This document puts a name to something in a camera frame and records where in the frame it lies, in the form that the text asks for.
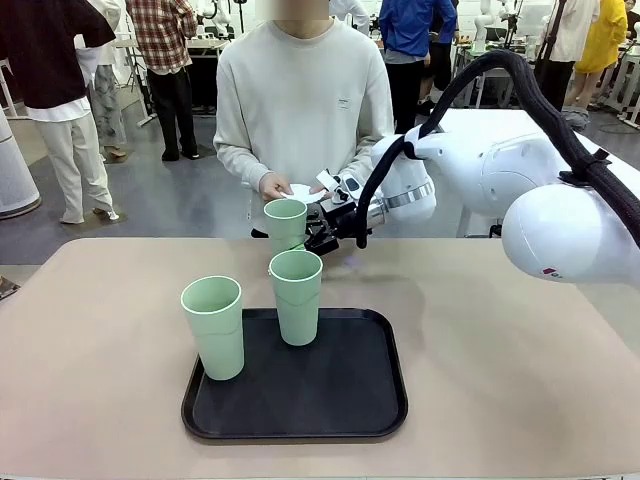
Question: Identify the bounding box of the bystander in white shirt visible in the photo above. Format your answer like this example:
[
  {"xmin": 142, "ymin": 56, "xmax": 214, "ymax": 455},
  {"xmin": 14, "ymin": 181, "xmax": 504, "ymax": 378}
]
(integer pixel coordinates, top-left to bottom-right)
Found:
[{"xmin": 529, "ymin": 0, "xmax": 601, "ymax": 114}]

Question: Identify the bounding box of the white side table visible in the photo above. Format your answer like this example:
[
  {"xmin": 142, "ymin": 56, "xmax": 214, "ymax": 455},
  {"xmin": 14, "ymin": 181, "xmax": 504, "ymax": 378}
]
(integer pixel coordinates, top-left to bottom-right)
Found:
[{"xmin": 429, "ymin": 107, "xmax": 640, "ymax": 171}]

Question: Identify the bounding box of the bystander in plaid shirt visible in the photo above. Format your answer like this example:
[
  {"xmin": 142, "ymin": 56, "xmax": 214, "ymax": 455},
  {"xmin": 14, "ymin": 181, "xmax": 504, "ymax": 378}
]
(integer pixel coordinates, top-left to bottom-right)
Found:
[{"xmin": 124, "ymin": 0, "xmax": 200, "ymax": 162}]

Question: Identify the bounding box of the bystander in blue jacket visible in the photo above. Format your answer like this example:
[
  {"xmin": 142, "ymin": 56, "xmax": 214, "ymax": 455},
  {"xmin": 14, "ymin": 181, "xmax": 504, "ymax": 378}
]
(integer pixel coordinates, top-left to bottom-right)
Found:
[{"xmin": 378, "ymin": 0, "xmax": 459, "ymax": 136}]

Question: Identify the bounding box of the white background desk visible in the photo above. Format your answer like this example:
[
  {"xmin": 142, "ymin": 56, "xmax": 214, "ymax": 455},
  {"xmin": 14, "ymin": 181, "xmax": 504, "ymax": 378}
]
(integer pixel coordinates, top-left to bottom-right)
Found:
[{"xmin": 187, "ymin": 38, "xmax": 232, "ymax": 115}]

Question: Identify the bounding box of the person's right forearm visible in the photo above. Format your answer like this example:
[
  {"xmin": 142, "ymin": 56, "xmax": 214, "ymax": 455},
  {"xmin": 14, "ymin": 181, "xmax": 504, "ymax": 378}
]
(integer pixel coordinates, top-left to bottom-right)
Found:
[{"xmin": 213, "ymin": 134, "xmax": 274, "ymax": 194}]

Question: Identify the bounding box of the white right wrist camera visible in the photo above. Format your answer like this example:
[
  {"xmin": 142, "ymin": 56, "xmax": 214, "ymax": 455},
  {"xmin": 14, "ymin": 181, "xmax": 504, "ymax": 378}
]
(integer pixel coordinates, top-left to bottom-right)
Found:
[{"xmin": 314, "ymin": 168, "xmax": 351, "ymax": 204}]

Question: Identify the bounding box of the black plastic tray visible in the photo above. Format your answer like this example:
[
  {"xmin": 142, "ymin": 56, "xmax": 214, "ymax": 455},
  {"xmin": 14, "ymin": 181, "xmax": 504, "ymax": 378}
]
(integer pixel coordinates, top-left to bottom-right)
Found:
[{"xmin": 180, "ymin": 307, "xmax": 409, "ymax": 441}]

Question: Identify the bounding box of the black tripod pole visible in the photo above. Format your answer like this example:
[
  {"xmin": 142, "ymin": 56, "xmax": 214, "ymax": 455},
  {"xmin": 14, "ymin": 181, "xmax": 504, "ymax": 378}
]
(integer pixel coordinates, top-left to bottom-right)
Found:
[{"xmin": 532, "ymin": 0, "xmax": 570, "ymax": 76}]

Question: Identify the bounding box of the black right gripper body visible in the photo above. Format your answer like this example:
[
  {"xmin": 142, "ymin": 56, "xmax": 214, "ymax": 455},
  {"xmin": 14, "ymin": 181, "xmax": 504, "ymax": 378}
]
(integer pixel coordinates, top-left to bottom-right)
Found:
[{"xmin": 319, "ymin": 197, "xmax": 376, "ymax": 241}]

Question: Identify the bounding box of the person's right hand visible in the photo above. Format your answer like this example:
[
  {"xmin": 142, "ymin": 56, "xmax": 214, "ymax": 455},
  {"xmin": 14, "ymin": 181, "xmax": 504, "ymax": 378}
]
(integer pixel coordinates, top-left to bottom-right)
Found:
[{"xmin": 258, "ymin": 171, "xmax": 295, "ymax": 201}]

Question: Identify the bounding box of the person in beige sweatshirt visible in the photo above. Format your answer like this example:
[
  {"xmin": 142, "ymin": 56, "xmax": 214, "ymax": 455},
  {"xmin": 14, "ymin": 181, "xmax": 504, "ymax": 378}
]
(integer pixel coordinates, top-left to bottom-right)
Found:
[{"xmin": 213, "ymin": 0, "xmax": 396, "ymax": 239}]

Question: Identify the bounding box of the person's left forearm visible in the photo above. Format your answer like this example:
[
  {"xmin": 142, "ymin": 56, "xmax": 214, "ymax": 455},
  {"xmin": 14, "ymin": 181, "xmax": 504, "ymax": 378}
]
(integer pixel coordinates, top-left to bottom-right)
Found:
[{"xmin": 339, "ymin": 137, "xmax": 396, "ymax": 182}]

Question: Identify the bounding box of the pale green plastic cup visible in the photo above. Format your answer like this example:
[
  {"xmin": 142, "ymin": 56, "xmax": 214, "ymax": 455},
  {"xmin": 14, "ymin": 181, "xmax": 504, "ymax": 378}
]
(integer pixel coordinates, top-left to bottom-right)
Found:
[
  {"xmin": 180, "ymin": 277, "xmax": 246, "ymax": 382},
  {"xmin": 268, "ymin": 249, "xmax": 324, "ymax": 347},
  {"xmin": 263, "ymin": 198, "xmax": 309, "ymax": 256}
]

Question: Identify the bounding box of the grey cloth bundle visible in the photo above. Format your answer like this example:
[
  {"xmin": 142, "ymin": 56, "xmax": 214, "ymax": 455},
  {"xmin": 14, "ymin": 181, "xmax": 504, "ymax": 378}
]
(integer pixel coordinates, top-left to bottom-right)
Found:
[{"xmin": 560, "ymin": 105, "xmax": 592, "ymax": 133}]

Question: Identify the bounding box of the bystander in black top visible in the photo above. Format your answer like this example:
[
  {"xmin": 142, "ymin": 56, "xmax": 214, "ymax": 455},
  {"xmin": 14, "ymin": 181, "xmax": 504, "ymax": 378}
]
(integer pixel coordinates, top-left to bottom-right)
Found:
[{"xmin": 0, "ymin": 0, "xmax": 117, "ymax": 225}]

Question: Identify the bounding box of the white scalloped paper coaster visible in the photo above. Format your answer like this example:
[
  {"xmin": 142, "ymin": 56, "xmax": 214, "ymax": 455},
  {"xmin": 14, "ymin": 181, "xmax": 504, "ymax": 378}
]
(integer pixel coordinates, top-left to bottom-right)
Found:
[{"xmin": 278, "ymin": 183, "xmax": 326, "ymax": 205}]

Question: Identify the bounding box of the bystander in patterned trousers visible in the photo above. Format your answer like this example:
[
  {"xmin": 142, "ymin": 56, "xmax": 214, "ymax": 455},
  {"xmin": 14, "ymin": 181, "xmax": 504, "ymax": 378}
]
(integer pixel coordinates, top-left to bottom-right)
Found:
[{"xmin": 74, "ymin": 0, "xmax": 128, "ymax": 160}]

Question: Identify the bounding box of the black right arm cable sleeve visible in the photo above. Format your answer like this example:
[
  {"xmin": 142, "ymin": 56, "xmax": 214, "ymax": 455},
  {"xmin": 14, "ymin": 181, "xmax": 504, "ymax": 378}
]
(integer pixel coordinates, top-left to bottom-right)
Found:
[{"xmin": 355, "ymin": 49, "xmax": 640, "ymax": 250}]

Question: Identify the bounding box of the bystander in yellow coat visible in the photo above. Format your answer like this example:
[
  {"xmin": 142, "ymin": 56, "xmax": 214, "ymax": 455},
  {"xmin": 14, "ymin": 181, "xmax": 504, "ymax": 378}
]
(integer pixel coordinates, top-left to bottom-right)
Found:
[{"xmin": 564, "ymin": 0, "xmax": 629, "ymax": 112}]

